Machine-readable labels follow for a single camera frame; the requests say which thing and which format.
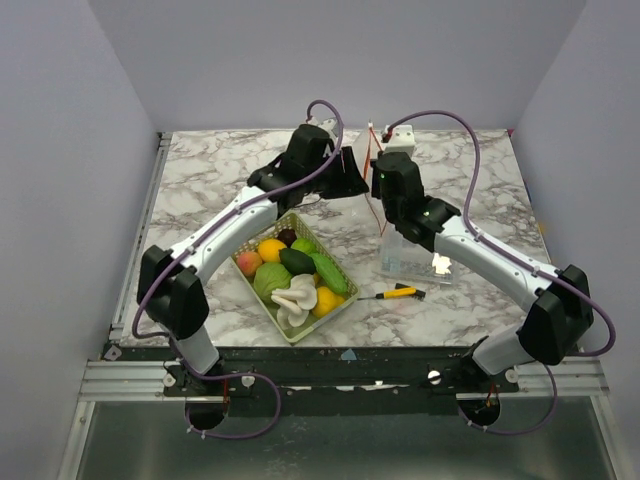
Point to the white mushroom cluster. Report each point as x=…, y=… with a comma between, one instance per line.
x=296, y=302

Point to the black mounting rail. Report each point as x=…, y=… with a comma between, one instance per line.
x=257, y=382

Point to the clear zip bag orange zipper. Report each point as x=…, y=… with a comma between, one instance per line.
x=365, y=148

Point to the clear plastic parts box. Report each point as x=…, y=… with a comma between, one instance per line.
x=401, y=259

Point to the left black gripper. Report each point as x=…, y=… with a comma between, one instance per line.
x=349, y=181

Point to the dark red plum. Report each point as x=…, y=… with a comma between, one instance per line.
x=287, y=236

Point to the green cabbage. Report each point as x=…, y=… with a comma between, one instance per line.
x=270, y=276

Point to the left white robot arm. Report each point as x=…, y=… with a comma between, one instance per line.
x=171, y=281

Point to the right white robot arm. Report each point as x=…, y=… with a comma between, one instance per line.
x=557, y=314

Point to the green bitter cucumber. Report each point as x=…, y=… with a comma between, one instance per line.
x=330, y=274

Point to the peach fruit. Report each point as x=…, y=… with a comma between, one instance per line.
x=248, y=263

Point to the yellow lemon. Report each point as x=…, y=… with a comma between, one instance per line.
x=327, y=301

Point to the green perforated plastic basket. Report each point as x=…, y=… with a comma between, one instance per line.
x=292, y=220

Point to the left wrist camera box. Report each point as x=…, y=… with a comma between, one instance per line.
x=329, y=125

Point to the dark green avocado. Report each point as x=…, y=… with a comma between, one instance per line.
x=297, y=262

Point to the orange fruit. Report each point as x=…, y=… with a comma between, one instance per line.
x=269, y=250

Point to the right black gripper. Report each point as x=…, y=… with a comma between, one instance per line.
x=388, y=163

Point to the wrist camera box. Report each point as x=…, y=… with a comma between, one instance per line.
x=401, y=139
x=329, y=125

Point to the light green pepper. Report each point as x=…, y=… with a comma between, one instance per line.
x=304, y=245

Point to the yellow handled screwdriver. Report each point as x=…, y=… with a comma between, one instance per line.
x=400, y=291

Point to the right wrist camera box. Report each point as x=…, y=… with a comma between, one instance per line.
x=401, y=139

